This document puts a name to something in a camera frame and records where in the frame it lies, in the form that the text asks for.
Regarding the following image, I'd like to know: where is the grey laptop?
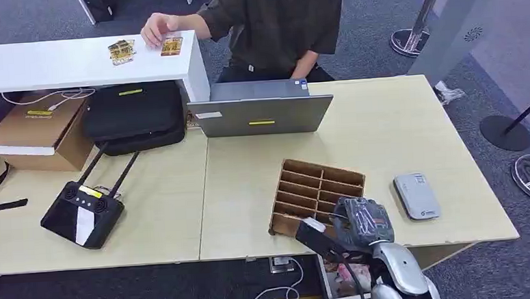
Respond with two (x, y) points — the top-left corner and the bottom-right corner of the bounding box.
(185, 77), (336, 140)

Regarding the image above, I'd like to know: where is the chrome stanchion post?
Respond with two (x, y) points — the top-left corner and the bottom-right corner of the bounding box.
(388, 0), (452, 60)

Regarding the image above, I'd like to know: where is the black remote controller with antennas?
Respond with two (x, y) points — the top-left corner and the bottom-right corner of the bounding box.
(36, 148), (145, 253)

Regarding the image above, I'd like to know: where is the stack of gold cards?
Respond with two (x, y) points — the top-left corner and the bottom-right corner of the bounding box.
(107, 38), (137, 66)

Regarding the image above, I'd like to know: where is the floor power socket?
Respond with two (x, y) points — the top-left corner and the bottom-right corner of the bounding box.
(269, 255), (296, 275)

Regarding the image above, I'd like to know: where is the white shelf counter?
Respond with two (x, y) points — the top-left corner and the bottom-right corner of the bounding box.
(0, 29), (212, 114)

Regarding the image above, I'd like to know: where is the open white drawer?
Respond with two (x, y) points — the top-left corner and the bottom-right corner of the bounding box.
(317, 251), (378, 299)

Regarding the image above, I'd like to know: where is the person's right hand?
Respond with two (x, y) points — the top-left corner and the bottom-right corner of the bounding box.
(139, 11), (181, 50)

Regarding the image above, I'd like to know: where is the black cabinet with white frame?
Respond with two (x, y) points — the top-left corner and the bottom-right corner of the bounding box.
(77, 0), (118, 27)

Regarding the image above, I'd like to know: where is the pink plastic bag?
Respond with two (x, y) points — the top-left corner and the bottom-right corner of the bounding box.
(336, 263), (373, 296)

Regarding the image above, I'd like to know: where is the brown cardboard box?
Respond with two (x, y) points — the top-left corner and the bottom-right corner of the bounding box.
(0, 92), (96, 176)

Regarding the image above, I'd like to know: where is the gold printed card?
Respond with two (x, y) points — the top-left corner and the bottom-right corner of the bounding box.
(159, 36), (185, 57)

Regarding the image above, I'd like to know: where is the person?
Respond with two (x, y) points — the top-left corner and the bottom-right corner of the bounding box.
(196, 0), (347, 89)

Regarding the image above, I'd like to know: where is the black stanchion post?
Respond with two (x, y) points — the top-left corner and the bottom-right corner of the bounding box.
(477, 87), (530, 155)

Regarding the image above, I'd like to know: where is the crumpled white paper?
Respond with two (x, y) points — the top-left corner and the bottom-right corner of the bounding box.
(434, 79), (466, 107)

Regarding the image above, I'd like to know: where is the white floor cable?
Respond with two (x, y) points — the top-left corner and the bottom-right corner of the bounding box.
(202, 257), (306, 299)

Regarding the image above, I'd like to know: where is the grey flat device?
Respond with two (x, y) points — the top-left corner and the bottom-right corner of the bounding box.
(393, 171), (442, 222)

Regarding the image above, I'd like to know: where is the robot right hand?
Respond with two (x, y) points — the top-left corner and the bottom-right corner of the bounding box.
(330, 194), (396, 255)

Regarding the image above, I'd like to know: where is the grey partition panel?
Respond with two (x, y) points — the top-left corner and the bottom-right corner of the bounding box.
(404, 0), (512, 87)

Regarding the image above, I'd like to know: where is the wooden card box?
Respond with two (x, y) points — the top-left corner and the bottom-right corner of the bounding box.
(264, 155), (369, 242)

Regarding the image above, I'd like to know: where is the black soft carry case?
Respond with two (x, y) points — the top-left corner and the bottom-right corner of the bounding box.
(79, 80), (188, 157)

